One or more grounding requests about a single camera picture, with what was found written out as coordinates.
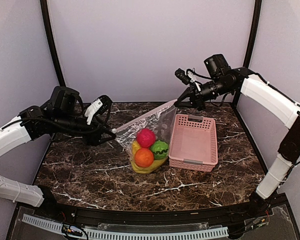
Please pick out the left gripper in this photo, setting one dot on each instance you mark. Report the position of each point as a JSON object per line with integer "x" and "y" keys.
{"x": 94, "y": 140}

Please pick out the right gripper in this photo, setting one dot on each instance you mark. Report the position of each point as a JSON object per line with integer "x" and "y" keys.
{"x": 196, "y": 100}

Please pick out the clear polka dot zip bag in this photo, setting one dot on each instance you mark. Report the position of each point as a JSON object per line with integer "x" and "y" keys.
{"x": 160, "y": 120}

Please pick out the red apple toy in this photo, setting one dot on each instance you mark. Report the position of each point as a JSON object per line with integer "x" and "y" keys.
{"x": 146, "y": 138}

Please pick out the orange fruit toy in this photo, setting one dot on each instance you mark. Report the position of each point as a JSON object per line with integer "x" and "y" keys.
{"x": 144, "y": 157}

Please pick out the pink perforated plastic basket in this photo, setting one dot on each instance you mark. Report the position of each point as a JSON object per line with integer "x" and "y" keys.
{"x": 193, "y": 143}

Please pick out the green watermelon toy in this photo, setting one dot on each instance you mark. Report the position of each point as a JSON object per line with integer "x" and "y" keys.
{"x": 160, "y": 149}

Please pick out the yellow banana toy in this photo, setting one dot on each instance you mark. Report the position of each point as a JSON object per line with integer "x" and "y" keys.
{"x": 144, "y": 170}

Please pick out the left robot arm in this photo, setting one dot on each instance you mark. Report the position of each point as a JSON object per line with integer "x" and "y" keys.
{"x": 63, "y": 113}

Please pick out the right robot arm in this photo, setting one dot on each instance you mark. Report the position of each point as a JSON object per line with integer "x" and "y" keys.
{"x": 223, "y": 80}

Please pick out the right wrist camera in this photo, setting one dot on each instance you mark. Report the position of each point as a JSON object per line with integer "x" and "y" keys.
{"x": 188, "y": 79}

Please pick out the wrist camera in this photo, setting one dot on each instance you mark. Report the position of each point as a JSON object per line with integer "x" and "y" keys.
{"x": 97, "y": 107}
{"x": 188, "y": 79}

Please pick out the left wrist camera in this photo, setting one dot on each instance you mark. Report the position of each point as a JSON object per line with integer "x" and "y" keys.
{"x": 97, "y": 107}

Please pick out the white slotted cable duct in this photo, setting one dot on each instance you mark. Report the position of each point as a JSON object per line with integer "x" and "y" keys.
{"x": 107, "y": 231}

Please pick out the black front rail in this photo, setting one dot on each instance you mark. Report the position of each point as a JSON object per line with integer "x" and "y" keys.
{"x": 114, "y": 208}

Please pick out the left black frame post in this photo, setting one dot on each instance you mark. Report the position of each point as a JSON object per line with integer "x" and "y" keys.
{"x": 51, "y": 42}

